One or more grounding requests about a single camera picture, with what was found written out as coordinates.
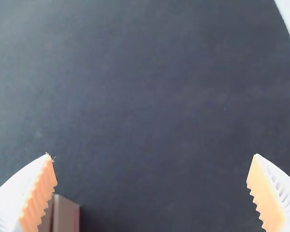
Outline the black mat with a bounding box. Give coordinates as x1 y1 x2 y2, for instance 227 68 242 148
0 0 290 232

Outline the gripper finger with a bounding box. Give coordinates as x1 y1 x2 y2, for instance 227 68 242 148
246 153 290 232
0 151 58 232

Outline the cardboard box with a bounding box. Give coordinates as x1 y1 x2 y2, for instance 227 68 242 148
0 185 82 232

